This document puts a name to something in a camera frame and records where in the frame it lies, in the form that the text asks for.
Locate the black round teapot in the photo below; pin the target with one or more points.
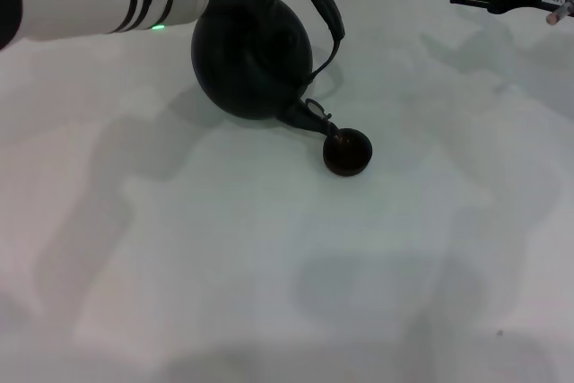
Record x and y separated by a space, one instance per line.
251 64

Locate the small dark teacup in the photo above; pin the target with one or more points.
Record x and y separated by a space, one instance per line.
349 154

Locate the silver cylindrical connector plug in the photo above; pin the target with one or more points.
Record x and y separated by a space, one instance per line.
558 11

